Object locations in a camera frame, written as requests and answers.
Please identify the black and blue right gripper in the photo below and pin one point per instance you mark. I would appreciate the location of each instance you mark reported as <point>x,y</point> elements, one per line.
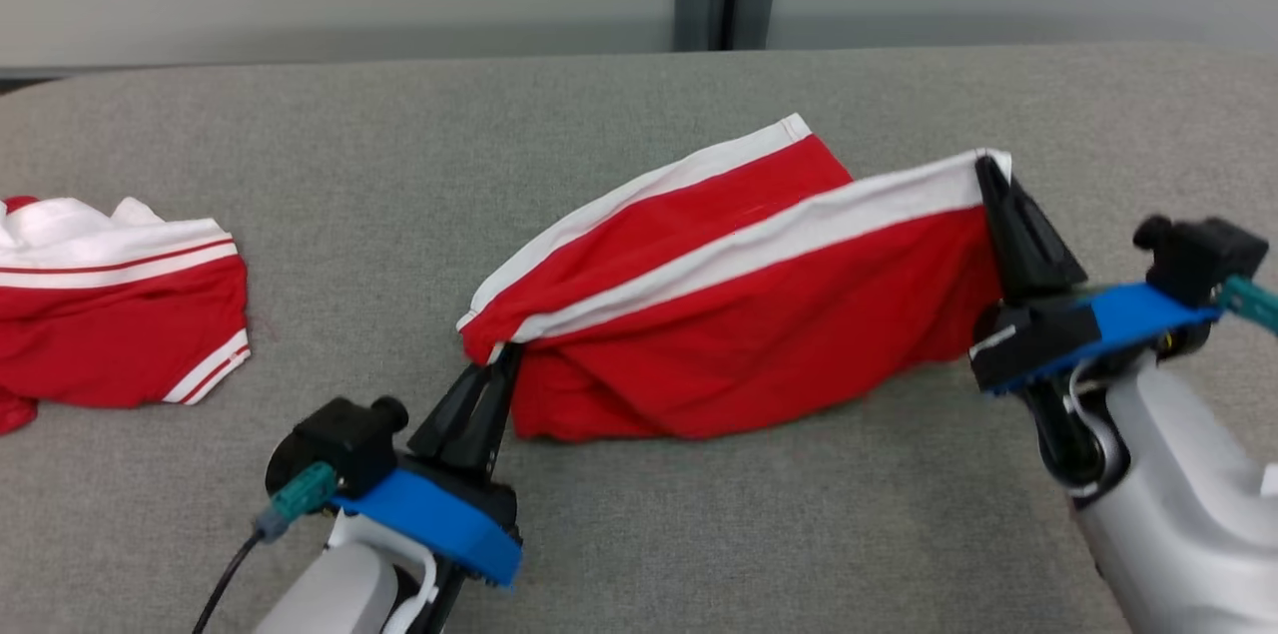
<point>1118,319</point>

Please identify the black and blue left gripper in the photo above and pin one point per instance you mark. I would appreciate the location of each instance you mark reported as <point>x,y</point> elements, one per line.
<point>439,519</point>

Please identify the red shorts with white stripes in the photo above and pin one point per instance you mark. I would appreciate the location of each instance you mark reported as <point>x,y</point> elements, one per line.
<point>749,324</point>

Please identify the red Bulls 23 jersey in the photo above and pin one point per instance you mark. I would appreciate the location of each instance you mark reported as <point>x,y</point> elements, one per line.
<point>110,334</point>

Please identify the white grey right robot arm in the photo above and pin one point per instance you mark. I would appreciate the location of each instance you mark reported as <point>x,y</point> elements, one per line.
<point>1178,514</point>

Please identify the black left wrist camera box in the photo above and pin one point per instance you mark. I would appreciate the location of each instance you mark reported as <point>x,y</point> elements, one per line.
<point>334,439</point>

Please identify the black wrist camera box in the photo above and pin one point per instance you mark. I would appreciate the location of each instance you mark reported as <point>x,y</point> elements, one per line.
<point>1198,260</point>
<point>334,439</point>

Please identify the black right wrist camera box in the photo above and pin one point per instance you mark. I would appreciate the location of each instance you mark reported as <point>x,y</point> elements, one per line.
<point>1198,260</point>

